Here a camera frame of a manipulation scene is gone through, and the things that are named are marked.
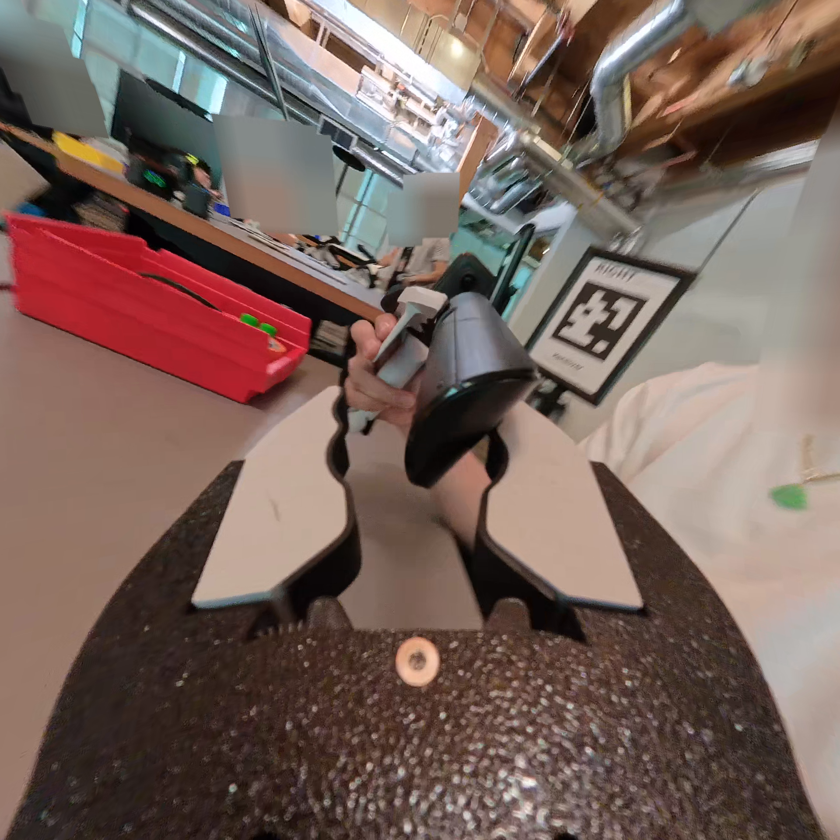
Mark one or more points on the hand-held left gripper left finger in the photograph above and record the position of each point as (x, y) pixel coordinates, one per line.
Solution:
(269, 525)

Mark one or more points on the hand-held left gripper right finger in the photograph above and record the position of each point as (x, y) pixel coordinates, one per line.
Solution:
(558, 525)

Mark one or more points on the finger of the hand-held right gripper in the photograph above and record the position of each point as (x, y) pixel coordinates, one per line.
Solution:
(394, 355)
(423, 306)

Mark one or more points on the black remote control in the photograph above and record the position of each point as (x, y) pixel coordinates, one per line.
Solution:
(466, 381)

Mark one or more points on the red plastic bin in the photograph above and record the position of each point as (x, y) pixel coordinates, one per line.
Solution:
(118, 315)

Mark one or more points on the person's right forearm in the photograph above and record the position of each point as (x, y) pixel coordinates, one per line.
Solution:
(462, 505)

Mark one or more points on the person's right hand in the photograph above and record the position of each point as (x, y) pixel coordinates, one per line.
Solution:
(387, 398)

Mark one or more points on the framed marker sign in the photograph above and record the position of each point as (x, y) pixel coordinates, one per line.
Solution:
(610, 322)

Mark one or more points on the person's white shirt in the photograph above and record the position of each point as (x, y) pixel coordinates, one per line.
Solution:
(709, 460)

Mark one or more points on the small black display device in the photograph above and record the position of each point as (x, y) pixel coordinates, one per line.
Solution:
(155, 177)

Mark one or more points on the silver ventilation duct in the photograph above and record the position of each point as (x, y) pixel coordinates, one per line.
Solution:
(617, 66)

